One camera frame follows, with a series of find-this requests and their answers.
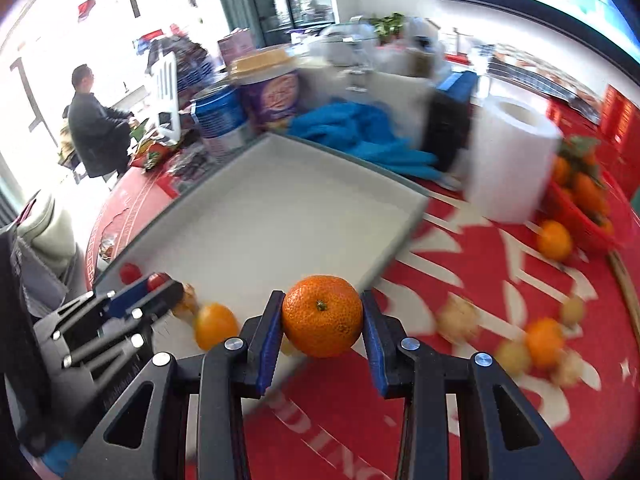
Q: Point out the blue drink can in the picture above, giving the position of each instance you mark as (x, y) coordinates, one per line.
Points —
(221, 120)

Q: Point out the seated man in black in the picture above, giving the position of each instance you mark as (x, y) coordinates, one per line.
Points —
(100, 134)

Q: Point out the pink drink carton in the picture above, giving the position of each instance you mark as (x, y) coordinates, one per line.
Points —
(236, 44)

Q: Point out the clear candy packet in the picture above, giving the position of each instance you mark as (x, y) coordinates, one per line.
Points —
(191, 163)

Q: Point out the orange beside red basket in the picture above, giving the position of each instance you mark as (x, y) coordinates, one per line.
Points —
(554, 241)

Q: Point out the red snack packet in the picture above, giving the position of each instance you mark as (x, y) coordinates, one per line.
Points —
(152, 153)

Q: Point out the white paper towel roll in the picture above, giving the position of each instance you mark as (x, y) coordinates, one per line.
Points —
(512, 149)

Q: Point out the blue cloth gloves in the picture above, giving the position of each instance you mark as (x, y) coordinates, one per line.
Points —
(364, 131)

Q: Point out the large orange mandarin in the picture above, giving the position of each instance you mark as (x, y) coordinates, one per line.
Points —
(322, 316)

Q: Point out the small orange mandarin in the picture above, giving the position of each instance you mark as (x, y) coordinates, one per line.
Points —
(214, 324)

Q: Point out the black device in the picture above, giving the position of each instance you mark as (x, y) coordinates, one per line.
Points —
(449, 118)

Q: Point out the red gift box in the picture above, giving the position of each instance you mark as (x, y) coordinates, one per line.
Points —
(617, 133)

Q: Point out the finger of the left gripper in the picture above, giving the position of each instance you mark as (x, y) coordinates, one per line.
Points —
(112, 316)
(99, 357)

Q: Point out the white shallow box tray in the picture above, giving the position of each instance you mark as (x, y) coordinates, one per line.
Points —
(279, 210)

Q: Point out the purple milk tea cup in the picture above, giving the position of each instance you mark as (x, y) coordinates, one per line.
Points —
(268, 83)

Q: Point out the beige dried fruit ball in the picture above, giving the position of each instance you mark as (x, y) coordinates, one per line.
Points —
(458, 320)
(569, 370)
(513, 357)

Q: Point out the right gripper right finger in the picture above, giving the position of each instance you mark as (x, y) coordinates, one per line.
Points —
(502, 436)

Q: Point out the red fruit basket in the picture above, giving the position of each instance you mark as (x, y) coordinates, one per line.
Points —
(594, 210)

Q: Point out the green potted plant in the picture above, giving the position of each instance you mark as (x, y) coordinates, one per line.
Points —
(389, 27)

